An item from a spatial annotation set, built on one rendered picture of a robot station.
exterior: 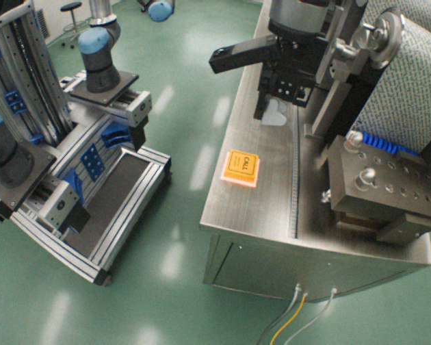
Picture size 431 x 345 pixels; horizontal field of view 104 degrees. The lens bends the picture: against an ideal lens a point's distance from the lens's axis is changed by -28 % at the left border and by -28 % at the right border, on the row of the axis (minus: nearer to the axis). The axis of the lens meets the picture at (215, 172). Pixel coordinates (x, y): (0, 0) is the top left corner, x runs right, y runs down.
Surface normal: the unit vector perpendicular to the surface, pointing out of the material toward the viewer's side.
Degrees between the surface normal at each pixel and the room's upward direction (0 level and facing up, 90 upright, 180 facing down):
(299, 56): 90
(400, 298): 0
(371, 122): 90
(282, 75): 90
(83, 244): 0
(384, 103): 90
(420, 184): 0
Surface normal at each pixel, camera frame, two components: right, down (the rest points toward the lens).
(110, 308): 0.08, -0.58
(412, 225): -0.22, 0.78
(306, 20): 0.04, 0.82
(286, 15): -0.66, 0.59
